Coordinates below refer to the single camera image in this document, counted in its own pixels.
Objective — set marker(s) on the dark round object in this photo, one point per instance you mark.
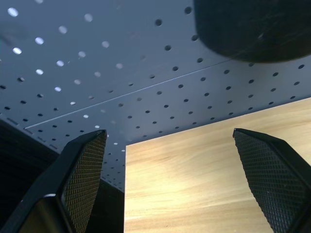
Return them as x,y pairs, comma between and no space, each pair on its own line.
252,29

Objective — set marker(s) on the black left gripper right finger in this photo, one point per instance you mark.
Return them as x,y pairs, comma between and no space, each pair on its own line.
274,179

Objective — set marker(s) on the grey perforated metal panel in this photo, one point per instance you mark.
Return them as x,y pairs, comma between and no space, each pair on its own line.
136,80

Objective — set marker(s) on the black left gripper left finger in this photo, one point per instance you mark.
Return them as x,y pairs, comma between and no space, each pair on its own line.
73,184

